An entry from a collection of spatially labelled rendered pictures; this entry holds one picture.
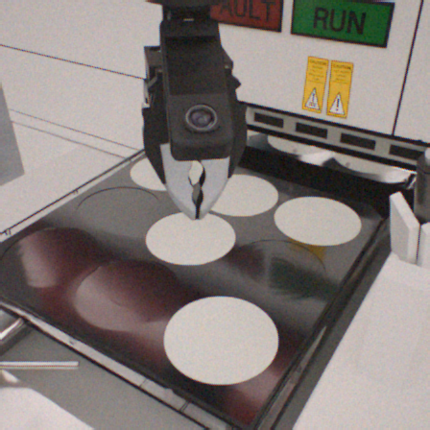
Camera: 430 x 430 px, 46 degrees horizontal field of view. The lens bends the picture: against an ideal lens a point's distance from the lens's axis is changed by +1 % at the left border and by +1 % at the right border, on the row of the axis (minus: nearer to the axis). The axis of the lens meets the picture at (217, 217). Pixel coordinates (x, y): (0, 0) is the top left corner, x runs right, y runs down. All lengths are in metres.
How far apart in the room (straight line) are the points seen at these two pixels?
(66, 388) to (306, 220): 0.32
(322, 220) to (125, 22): 0.42
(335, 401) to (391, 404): 0.03
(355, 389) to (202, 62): 0.25
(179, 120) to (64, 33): 0.58
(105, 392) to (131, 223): 0.19
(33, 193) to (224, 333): 0.48
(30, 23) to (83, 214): 0.44
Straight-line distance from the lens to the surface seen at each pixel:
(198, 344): 0.45
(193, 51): 0.39
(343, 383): 0.35
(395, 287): 0.30
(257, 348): 0.45
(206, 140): 0.35
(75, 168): 0.90
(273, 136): 0.70
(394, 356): 0.34
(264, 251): 0.55
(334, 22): 0.63
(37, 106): 1.04
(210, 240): 0.56
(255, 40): 0.69
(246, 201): 0.63
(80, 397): 0.53
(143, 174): 0.69
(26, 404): 0.47
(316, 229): 0.59
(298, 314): 0.48
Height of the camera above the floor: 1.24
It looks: 34 degrees down
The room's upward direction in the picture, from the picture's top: straight up
